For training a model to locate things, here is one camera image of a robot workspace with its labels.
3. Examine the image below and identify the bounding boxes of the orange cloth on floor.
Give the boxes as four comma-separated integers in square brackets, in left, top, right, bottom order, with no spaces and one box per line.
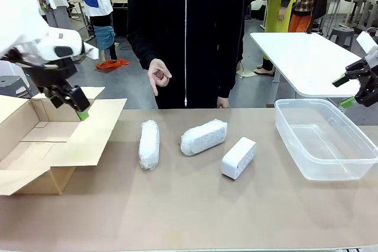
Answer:
[95,58,131,71]

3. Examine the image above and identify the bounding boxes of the open brown cardboard box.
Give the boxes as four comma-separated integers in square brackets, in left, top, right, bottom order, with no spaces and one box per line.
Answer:
[0,86,128,197]

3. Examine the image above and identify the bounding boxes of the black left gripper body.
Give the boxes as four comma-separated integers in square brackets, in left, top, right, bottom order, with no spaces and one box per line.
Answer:
[28,56,79,101]

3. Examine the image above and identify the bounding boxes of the grey round stool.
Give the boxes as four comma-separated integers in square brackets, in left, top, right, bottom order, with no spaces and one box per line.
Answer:
[327,27,356,51]

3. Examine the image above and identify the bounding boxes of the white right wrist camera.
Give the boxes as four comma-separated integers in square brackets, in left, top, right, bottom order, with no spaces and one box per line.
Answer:
[355,29,378,67]

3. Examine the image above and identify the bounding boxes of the narrow bubble-wrapped clock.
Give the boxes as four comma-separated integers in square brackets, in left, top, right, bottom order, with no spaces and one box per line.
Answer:
[138,120,161,171]

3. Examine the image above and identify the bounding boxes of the person's left forearm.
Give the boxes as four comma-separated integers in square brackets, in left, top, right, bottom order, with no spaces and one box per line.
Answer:
[217,51,245,100]

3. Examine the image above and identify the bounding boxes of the wide bubble-wrapped clock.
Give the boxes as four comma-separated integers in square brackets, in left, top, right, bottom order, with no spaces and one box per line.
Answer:
[180,118,229,157]

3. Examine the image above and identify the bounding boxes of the person's right hand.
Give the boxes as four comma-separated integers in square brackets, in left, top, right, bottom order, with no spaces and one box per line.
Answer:
[147,58,173,97]

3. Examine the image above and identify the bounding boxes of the person's right forearm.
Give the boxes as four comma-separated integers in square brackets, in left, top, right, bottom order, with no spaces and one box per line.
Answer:
[126,27,159,71]

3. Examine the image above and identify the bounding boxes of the white background table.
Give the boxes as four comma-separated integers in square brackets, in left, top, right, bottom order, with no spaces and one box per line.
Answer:
[249,31,370,108]

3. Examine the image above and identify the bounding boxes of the unwrapped white clock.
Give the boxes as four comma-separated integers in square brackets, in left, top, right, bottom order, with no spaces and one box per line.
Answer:
[221,136,257,181]

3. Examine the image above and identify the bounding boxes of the person's left hand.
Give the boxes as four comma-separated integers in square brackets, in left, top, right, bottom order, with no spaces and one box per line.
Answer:
[216,96,231,109]

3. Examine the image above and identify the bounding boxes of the person in orange trousers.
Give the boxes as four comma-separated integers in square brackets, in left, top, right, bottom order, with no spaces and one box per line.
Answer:
[288,0,314,33]

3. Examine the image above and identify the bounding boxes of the person in yellow apron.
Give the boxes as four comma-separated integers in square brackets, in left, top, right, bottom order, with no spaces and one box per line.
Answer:
[253,0,298,77]

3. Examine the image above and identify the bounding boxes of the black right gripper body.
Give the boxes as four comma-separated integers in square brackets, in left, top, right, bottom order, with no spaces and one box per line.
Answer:
[344,58,378,108]

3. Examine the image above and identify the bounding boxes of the person in black hoodie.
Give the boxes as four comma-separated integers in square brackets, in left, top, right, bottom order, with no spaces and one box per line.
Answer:
[126,0,245,110]

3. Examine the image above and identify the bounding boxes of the clear plastic bin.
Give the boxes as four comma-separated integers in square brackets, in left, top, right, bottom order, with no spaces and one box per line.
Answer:
[274,98,378,182]

